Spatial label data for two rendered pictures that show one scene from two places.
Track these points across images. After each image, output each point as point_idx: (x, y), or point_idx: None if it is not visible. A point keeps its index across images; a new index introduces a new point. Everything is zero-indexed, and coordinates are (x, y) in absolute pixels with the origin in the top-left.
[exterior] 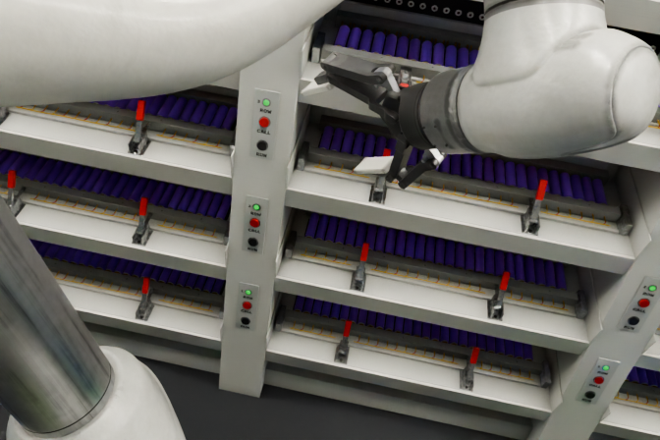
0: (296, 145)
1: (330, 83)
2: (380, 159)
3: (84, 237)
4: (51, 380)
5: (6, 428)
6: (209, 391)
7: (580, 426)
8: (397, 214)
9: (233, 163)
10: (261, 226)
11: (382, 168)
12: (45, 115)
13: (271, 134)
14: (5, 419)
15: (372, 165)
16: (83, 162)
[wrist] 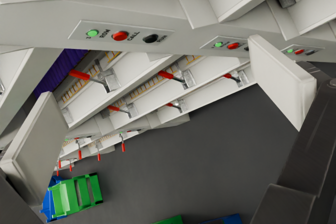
0: None
1: (26, 201)
2: (275, 73)
3: (168, 102)
4: None
5: (248, 158)
6: (330, 69)
7: None
8: None
9: (158, 55)
10: (241, 41)
11: (298, 128)
12: (72, 97)
13: (139, 31)
14: (243, 154)
15: (273, 89)
16: (113, 101)
